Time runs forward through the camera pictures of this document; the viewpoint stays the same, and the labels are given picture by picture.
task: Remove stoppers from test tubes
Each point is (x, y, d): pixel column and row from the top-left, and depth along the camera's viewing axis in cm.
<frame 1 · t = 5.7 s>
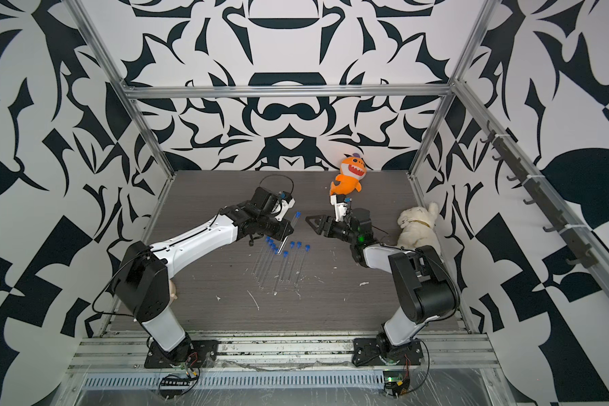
left hand: (289, 225, 86), fingers closed
right hand: (310, 217, 87), fingers open
test tube with blue stopper: (267, 243, 98), point 2 cm above the table
test tube with blue stopper 2: (266, 262, 93), on the table
test tube with blue stopper 3: (269, 268, 93), on the table
orange shark plush toy: (353, 170, 113), point 8 cm above the table
white dog plush toy: (418, 227, 93), point 9 cm above the table

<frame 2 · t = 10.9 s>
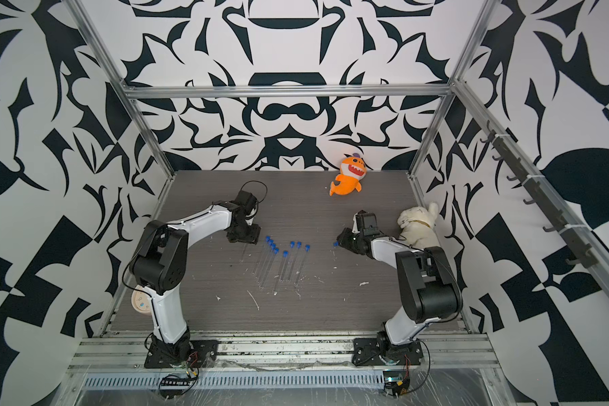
left hand: (248, 233, 98), fingers open
right hand: (340, 234, 96), fingers open
the named things where they were.

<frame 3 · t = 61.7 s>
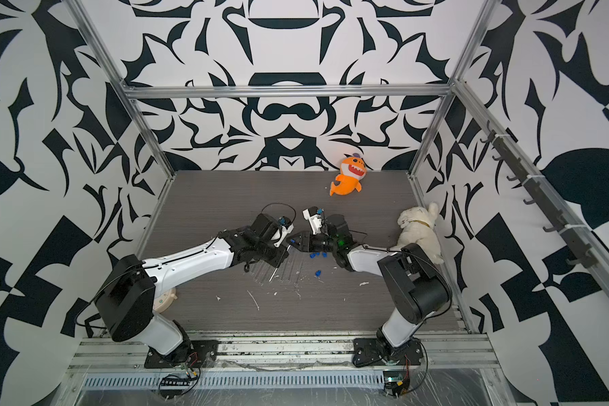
left hand: (285, 248, 86), fingers closed
right hand: (289, 237, 86), fingers open
blue stopper removed: (312, 255, 96), on the table
blue stopper removed 3: (318, 273, 92), on the table
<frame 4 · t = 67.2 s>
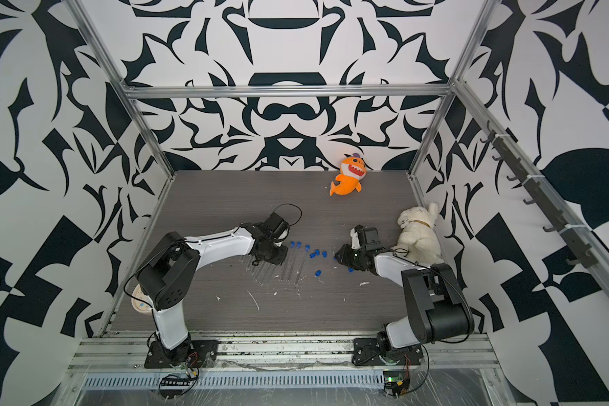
left hand: (280, 252, 93), fingers closed
right hand: (338, 252, 93), fingers open
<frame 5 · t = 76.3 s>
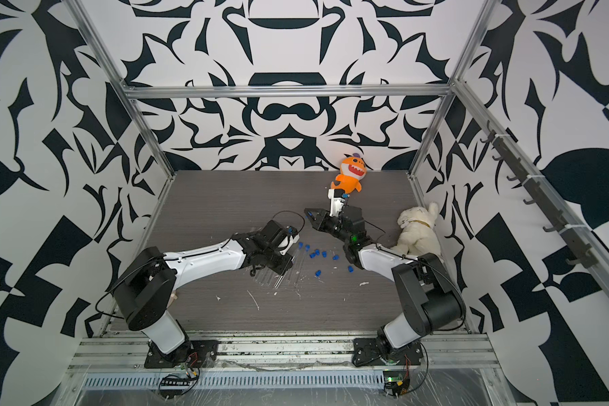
left hand: (289, 259, 88), fingers closed
right hand: (305, 208, 85), fingers closed
